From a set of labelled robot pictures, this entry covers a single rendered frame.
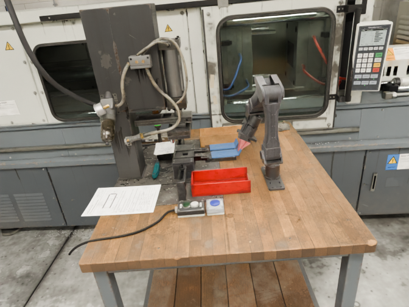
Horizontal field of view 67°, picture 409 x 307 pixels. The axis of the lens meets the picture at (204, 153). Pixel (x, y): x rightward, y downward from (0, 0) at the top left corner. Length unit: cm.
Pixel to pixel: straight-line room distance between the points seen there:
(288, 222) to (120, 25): 97
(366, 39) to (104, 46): 136
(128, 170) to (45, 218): 146
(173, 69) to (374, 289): 174
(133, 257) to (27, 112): 161
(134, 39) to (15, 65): 122
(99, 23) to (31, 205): 183
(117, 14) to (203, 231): 87
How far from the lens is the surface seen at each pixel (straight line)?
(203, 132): 183
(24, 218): 295
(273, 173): 138
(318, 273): 227
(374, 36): 199
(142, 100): 137
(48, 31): 223
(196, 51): 198
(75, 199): 263
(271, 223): 117
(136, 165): 150
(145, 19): 131
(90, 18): 136
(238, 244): 108
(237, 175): 141
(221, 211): 120
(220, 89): 197
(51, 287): 249
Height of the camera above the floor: 164
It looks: 26 degrees down
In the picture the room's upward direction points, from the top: 6 degrees counter-clockwise
